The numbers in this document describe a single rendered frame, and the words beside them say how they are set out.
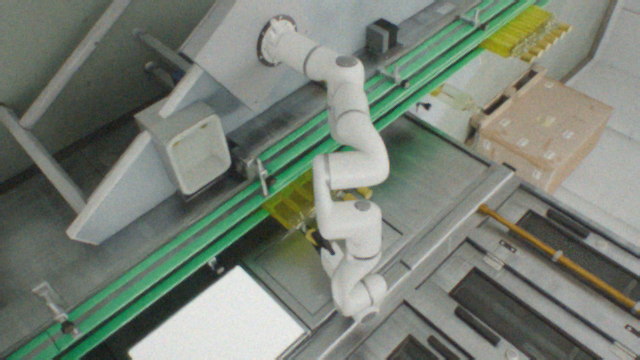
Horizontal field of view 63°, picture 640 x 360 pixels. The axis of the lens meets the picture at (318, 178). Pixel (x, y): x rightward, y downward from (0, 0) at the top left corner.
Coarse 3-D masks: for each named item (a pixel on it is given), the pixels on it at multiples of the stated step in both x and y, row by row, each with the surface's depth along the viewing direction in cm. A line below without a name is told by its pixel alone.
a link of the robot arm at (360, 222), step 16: (320, 160) 116; (320, 176) 115; (320, 192) 115; (320, 208) 115; (336, 208) 115; (352, 208) 115; (368, 208) 115; (320, 224) 116; (336, 224) 114; (352, 224) 114; (368, 224) 114; (352, 240) 118; (368, 240) 117; (368, 256) 120
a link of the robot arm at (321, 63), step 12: (312, 48) 138; (324, 48) 138; (312, 60) 137; (324, 60) 135; (336, 60) 133; (348, 60) 132; (312, 72) 138; (324, 72) 134; (336, 72) 131; (348, 72) 131; (360, 72) 132; (336, 84) 133; (360, 84) 134
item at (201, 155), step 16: (192, 128) 140; (208, 128) 152; (192, 144) 153; (208, 144) 158; (224, 144) 152; (176, 160) 152; (192, 160) 157; (208, 160) 160; (224, 160) 159; (192, 176) 157; (208, 176) 157; (192, 192) 154
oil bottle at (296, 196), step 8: (288, 184) 166; (280, 192) 164; (288, 192) 164; (296, 192) 163; (304, 192) 163; (288, 200) 163; (296, 200) 161; (304, 200) 161; (312, 200) 161; (304, 208) 159; (312, 208) 159; (304, 216) 161
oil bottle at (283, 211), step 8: (272, 200) 162; (280, 200) 162; (264, 208) 166; (272, 208) 160; (280, 208) 160; (288, 208) 159; (296, 208) 159; (280, 216) 159; (288, 216) 157; (296, 216) 157; (288, 224) 158; (296, 224) 157
